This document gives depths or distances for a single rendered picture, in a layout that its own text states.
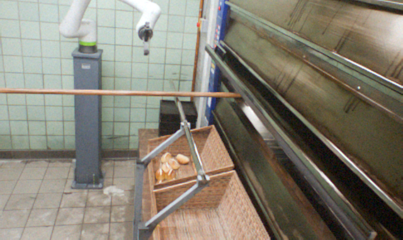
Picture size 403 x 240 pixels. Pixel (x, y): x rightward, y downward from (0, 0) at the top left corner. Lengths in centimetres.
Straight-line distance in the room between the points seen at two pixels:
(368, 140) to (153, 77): 256
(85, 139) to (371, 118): 245
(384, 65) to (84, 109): 241
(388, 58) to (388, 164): 27
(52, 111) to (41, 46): 61
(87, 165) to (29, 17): 133
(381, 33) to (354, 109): 24
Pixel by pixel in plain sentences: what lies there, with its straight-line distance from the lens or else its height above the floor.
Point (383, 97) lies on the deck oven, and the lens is 106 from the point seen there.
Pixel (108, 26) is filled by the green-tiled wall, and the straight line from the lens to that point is 328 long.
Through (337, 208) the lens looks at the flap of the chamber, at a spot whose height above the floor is 142.
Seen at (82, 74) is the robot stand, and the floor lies 104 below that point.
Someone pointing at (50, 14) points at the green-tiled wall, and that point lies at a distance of 332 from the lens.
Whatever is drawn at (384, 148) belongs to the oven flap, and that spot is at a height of 154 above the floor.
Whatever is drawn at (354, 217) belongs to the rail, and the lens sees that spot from 93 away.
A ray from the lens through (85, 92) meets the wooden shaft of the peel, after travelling 210.
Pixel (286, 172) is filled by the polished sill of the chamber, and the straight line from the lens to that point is 154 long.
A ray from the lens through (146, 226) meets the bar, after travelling 150.
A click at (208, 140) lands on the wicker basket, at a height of 74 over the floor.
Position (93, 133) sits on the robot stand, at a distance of 309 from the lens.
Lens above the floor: 195
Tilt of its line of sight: 21 degrees down
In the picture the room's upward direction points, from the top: 7 degrees clockwise
